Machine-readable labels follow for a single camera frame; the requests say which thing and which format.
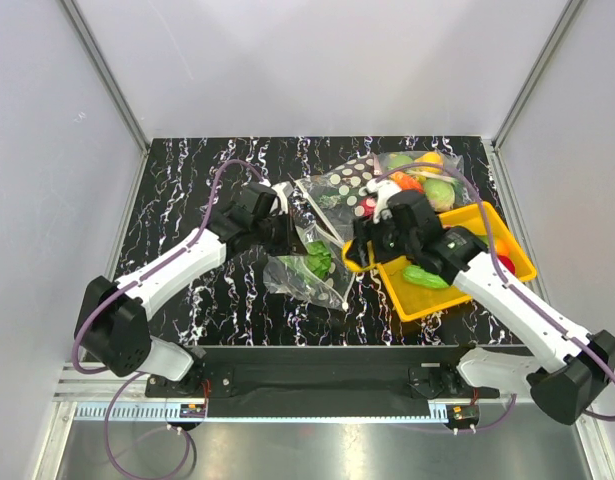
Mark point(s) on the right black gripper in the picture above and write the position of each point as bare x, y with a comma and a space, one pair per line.
363, 231

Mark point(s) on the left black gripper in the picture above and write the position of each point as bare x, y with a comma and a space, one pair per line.
292, 243

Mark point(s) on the green fake bok choy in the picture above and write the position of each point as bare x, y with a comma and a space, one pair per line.
317, 261

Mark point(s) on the clear zip bag with lemon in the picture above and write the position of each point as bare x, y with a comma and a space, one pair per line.
331, 293

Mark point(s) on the clear zip bag with mushroom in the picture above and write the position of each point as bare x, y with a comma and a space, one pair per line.
338, 220

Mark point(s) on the yellow fake lemon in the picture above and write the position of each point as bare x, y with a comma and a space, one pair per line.
358, 256

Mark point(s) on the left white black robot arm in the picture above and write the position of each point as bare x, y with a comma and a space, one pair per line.
113, 321

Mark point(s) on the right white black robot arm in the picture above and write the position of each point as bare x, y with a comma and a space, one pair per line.
569, 366

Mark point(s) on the green fake bitter gourd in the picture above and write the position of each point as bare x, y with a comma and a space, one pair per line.
416, 275

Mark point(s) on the clear bag of fake fruit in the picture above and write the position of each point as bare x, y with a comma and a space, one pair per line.
421, 171

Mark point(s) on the fake mango in tray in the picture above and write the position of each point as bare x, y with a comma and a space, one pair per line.
499, 245

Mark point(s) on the yellow plastic tray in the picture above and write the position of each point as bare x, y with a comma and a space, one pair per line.
412, 302

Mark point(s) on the right small connector board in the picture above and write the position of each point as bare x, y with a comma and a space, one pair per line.
469, 414

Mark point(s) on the small connector board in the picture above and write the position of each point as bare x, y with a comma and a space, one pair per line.
469, 414
193, 410

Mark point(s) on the left small connector board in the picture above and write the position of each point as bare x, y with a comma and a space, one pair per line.
193, 410

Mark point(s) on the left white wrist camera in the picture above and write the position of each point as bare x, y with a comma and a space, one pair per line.
283, 192

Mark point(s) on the slotted white cable duct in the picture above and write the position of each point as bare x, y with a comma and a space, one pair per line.
221, 412

